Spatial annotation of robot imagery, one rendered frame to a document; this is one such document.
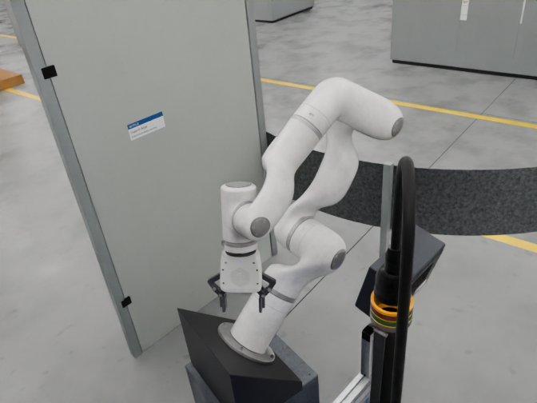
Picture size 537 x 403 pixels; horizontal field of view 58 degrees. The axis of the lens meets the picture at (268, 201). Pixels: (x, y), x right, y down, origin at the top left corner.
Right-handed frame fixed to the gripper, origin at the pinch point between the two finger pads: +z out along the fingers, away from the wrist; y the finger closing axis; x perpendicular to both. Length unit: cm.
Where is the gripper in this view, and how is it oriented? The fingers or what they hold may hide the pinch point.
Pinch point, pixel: (242, 306)
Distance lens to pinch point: 123.5
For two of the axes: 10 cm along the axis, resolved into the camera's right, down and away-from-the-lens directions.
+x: 0.7, -2.8, 9.6
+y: 10.0, 0.0, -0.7
